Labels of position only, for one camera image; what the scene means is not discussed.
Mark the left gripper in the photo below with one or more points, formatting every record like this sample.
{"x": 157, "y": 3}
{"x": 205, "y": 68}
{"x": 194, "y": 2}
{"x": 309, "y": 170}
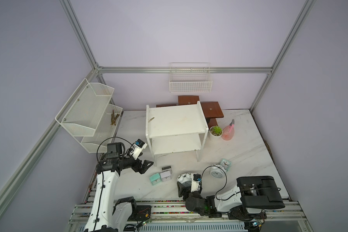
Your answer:
{"x": 143, "y": 168}

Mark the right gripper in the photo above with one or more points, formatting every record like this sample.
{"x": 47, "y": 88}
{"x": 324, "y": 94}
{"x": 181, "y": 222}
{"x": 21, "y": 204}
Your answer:
{"x": 181, "y": 191}

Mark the white twin-bell alarm clock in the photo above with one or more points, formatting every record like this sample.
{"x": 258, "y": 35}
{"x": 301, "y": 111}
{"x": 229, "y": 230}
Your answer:
{"x": 185, "y": 179}
{"x": 218, "y": 171}

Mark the mint square alarm clock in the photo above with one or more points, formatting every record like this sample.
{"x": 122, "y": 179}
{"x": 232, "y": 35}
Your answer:
{"x": 226, "y": 164}

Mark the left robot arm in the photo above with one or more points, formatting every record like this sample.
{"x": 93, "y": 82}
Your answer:
{"x": 106, "y": 214}

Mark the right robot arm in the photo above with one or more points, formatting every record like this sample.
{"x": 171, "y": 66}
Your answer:
{"x": 247, "y": 201}

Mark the lavender square alarm clock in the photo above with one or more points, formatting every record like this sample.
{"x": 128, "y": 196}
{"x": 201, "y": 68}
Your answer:
{"x": 166, "y": 176}

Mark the white two-tier shelf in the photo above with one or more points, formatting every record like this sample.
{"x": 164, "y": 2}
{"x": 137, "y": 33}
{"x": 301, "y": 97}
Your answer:
{"x": 176, "y": 129}

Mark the mint square clock left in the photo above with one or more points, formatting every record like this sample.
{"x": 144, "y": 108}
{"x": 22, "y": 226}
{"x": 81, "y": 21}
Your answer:
{"x": 155, "y": 179}

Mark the clear grey square clock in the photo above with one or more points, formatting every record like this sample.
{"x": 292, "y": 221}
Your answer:
{"x": 166, "y": 169}

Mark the small green potted plant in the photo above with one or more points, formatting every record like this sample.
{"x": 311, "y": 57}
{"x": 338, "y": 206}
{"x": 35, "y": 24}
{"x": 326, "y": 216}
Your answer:
{"x": 215, "y": 133}

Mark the pink spray bottle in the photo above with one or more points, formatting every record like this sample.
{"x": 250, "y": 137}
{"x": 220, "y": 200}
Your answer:
{"x": 228, "y": 131}

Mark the brown wooden step stand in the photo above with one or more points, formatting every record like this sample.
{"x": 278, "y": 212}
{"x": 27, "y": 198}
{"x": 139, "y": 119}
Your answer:
{"x": 212, "y": 110}

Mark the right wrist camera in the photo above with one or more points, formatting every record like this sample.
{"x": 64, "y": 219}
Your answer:
{"x": 196, "y": 183}

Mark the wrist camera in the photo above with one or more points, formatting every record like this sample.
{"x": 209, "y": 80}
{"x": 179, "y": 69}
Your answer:
{"x": 137, "y": 148}
{"x": 196, "y": 183}

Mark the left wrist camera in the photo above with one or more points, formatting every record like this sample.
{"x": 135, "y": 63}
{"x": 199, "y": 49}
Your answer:
{"x": 137, "y": 148}

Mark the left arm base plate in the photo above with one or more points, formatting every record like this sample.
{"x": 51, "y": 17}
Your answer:
{"x": 141, "y": 213}

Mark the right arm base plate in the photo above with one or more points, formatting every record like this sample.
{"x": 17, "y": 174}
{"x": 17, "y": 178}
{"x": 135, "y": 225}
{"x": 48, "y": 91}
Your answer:
{"x": 240, "y": 213}

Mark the white mesh two-tier wall rack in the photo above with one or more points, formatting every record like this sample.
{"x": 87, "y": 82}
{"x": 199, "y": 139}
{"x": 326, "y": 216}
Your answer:
{"x": 87, "y": 116}

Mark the white wire wall basket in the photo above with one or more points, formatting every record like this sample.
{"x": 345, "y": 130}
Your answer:
{"x": 190, "y": 82}

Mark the aluminium frame rail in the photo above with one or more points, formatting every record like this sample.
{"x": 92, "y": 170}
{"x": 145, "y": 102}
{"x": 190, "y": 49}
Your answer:
{"x": 185, "y": 69}

